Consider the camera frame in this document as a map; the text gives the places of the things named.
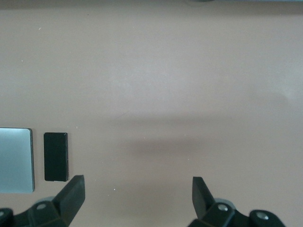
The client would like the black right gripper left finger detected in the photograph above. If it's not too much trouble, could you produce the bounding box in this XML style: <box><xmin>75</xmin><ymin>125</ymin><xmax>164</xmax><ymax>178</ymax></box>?
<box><xmin>0</xmin><ymin>175</ymin><xmax>86</xmax><ymax>227</ymax></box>

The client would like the silver closed laptop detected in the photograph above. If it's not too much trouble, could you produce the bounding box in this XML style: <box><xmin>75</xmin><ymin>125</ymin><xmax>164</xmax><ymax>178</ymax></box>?
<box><xmin>0</xmin><ymin>128</ymin><xmax>36</xmax><ymax>194</ymax></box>

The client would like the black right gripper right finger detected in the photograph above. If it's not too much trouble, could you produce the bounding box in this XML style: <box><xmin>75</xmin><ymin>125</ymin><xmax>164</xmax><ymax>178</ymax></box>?
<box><xmin>188</xmin><ymin>176</ymin><xmax>287</xmax><ymax>227</ymax></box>

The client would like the black smartphone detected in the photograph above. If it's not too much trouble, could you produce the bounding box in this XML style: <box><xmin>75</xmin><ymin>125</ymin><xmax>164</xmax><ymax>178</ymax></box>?
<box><xmin>44</xmin><ymin>132</ymin><xmax>70</xmax><ymax>183</ymax></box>

